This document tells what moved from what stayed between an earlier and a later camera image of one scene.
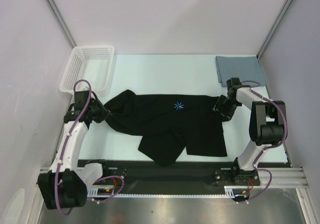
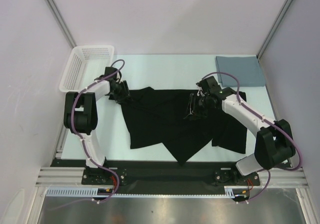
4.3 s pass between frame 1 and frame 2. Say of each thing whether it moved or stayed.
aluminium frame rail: stayed
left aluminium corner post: stayed
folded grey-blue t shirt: stayed
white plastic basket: stayed
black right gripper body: moved
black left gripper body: moved
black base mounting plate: stayed
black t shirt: moved
